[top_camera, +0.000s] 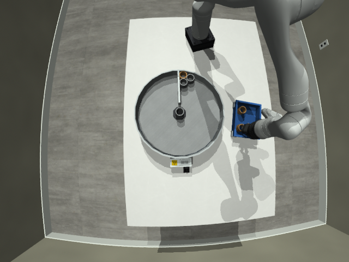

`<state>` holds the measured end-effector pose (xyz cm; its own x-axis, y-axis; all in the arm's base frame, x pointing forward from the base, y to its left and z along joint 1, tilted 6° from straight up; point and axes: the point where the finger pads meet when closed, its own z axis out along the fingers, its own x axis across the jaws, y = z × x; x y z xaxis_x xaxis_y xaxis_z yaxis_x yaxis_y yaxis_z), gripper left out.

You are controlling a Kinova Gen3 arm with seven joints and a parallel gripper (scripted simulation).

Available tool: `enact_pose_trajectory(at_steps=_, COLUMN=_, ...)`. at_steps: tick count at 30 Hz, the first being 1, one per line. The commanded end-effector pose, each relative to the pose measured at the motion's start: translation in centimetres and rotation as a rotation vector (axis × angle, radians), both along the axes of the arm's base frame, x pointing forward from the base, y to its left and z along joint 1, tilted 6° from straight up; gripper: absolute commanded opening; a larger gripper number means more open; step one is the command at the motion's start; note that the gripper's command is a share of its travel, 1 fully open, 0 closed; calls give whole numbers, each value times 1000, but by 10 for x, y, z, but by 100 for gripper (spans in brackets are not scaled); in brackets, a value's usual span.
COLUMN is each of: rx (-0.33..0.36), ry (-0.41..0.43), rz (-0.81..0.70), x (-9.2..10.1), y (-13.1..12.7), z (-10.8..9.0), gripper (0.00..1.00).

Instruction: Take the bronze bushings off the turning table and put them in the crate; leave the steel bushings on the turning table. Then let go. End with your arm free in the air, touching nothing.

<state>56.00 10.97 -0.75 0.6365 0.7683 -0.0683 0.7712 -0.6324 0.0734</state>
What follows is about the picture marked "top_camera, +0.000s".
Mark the blue square tray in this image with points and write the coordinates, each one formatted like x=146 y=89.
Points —
x=253 y=113

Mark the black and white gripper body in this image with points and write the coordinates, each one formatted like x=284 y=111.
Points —
x=254 y=130

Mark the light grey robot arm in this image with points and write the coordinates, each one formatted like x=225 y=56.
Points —
x=275 y=18

